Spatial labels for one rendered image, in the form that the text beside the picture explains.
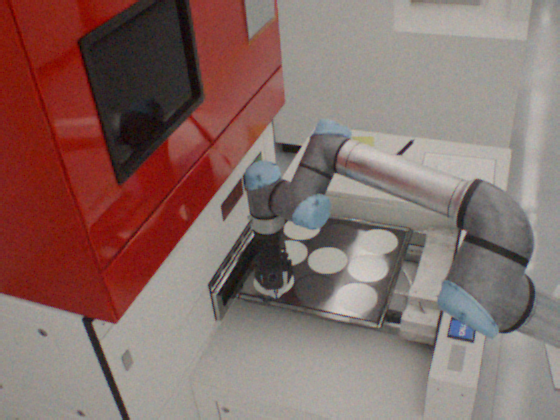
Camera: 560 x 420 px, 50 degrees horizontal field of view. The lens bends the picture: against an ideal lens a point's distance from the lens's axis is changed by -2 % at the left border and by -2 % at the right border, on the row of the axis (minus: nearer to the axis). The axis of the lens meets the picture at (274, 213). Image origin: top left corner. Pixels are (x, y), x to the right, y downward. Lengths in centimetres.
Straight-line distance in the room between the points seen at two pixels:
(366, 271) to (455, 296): 53
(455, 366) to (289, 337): 43
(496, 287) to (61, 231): 69
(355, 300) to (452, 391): 34
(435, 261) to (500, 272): 58
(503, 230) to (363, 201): 71
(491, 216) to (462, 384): 36
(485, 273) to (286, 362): 59
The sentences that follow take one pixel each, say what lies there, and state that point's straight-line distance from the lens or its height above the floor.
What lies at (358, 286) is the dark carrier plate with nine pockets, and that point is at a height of 90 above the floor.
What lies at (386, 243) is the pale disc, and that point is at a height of 90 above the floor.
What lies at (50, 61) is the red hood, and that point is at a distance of 83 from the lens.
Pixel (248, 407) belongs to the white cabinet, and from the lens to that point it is 146.
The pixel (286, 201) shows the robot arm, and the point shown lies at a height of 124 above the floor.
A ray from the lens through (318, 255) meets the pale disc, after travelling 160.
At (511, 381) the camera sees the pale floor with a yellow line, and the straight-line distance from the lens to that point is 253.
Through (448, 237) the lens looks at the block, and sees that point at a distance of 166.
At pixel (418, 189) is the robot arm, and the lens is 113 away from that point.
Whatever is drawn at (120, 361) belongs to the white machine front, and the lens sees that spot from 119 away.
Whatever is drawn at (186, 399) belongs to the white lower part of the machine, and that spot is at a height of 77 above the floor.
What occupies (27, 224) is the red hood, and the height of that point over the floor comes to 142.
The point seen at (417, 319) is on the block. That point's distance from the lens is 144.
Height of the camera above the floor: 196
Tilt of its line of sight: 37 degrees down
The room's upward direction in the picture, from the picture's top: 6 degrees counter-clockwise
